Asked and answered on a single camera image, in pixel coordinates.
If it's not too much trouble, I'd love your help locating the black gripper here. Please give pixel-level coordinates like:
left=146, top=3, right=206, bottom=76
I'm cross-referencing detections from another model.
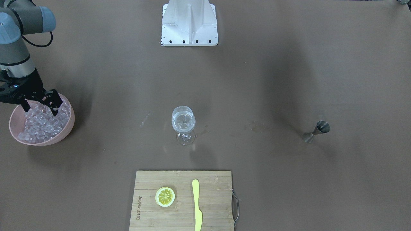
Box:
left=0, top=69, right=63, bottom=116

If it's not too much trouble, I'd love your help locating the steel double jigger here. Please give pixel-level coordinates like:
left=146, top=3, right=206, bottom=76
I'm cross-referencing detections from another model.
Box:
left=302, top=120, right=330, bottom=143

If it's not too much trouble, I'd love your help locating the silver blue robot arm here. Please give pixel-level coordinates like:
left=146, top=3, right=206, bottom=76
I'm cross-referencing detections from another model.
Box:
left=0, top=0, right=63, bottom=116

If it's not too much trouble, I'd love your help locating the clear ice cubes pile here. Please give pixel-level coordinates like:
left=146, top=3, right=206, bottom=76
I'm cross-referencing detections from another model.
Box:
left=17, top=99, right=71, bottom=144

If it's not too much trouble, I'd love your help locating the clear wine glass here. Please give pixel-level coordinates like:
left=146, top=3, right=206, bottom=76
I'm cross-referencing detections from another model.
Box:
left=171, top=106, right=196, bottom=145

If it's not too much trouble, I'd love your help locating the pink bowl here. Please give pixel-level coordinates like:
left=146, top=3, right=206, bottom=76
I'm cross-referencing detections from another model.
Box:
left=9, top=94, right=75, bottom=146

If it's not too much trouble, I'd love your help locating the yellow lemon slice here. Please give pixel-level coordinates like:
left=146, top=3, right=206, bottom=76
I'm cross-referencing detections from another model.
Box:
left=155, top=187, right=176, bottom=207

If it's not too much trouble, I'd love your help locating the yellow plastic knife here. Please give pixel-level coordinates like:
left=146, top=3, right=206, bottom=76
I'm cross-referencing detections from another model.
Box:
left=192, top=179, right=203, bottom=231

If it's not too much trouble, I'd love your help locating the bamboo cutting board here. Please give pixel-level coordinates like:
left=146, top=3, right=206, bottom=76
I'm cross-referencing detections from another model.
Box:
left=129, top=170, right=238, bottom=231

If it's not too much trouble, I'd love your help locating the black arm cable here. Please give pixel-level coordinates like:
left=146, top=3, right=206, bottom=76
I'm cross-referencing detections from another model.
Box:
left=21, top=31, right=53, bottom=48

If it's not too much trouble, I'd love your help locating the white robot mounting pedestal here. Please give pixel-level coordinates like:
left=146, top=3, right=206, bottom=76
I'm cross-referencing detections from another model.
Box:
left=161, top=0, right=219, bottom=47

